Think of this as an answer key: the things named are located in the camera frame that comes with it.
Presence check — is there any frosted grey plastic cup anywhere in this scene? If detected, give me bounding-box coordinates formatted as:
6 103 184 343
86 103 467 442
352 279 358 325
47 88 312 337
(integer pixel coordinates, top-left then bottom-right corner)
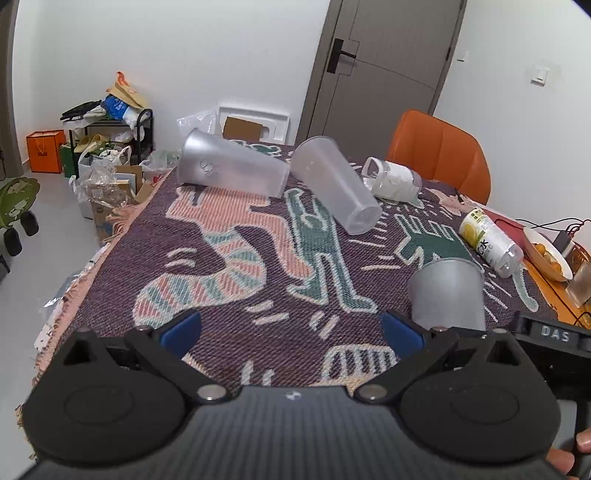
408 258 486 331

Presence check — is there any clear cup yellow lemon label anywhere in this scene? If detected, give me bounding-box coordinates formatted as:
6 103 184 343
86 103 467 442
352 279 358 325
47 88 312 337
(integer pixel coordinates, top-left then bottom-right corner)
459 208 524 278

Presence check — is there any clear cup white label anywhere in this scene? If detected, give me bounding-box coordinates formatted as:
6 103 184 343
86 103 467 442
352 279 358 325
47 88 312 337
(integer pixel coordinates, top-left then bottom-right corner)
361 157 423 203

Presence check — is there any frosted cup with logo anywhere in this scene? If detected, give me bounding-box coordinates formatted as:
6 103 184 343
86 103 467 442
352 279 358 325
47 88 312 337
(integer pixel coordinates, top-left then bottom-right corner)
176 129 290 198

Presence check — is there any clear frosted plastic cup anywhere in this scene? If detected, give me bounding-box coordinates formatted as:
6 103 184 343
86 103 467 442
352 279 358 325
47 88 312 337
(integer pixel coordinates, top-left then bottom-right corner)
290 136 383 235

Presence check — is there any person's right hand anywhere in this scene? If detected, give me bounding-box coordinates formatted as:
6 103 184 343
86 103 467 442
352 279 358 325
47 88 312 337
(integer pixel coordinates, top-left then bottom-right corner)
546 429 591 479

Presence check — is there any orange table mat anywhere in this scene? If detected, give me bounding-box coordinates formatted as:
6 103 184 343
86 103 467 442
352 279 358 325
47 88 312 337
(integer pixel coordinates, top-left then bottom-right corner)
484 207 590 329

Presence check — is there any clear drinking glass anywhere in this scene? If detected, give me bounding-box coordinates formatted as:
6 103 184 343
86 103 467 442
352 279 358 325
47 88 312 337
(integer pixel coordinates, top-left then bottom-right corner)
566 262 591 308

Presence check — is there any white bowl with oranges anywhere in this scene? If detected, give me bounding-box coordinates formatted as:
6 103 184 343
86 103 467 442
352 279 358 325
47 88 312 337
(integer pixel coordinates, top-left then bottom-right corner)
523 227 573 283

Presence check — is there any black power adapter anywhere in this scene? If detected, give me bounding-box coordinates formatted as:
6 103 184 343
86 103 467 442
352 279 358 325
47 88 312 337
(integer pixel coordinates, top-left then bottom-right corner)
553 230 572 254

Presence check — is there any patterned woven table cloth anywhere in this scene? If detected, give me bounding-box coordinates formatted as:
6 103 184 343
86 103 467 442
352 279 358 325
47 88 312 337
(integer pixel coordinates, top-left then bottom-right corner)
18 140 569 462

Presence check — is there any brown cardboard box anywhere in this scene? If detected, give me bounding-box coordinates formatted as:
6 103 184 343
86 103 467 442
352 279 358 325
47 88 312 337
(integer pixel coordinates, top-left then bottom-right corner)
83 165 153 242

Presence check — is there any green camouflage stool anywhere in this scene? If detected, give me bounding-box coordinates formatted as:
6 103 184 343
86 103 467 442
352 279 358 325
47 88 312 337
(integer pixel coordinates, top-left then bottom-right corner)
1 177 40 257

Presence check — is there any orange chair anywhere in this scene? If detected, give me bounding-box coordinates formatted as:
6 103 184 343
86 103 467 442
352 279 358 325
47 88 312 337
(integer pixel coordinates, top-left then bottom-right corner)
386 109 492 204

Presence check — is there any orange paper bag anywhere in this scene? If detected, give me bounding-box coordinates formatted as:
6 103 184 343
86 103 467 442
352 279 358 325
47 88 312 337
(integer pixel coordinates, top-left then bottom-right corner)
26 130 66 174

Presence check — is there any black cluttered shelf rack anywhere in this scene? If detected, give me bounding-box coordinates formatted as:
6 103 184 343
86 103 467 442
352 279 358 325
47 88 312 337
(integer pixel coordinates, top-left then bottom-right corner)
60 71 155 177

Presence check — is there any clear plastic bag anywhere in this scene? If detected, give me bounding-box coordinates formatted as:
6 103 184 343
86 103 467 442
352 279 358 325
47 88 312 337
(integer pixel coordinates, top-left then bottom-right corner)
176 109 219 139

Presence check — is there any grey door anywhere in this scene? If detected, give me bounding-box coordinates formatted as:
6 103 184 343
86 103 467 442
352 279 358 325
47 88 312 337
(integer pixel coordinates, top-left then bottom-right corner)
295 1 467 158

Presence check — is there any white wall switch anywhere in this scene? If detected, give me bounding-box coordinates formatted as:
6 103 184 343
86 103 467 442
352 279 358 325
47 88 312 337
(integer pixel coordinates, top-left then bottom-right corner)
531 66 549 86

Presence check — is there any white styrofoam packing frame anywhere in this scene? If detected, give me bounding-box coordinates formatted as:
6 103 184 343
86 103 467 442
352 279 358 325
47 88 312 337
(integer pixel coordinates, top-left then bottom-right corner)
218 106 290 144

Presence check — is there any black door handle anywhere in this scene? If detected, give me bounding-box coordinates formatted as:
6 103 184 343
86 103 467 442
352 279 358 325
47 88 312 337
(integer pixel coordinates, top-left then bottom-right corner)
325 38 356 74

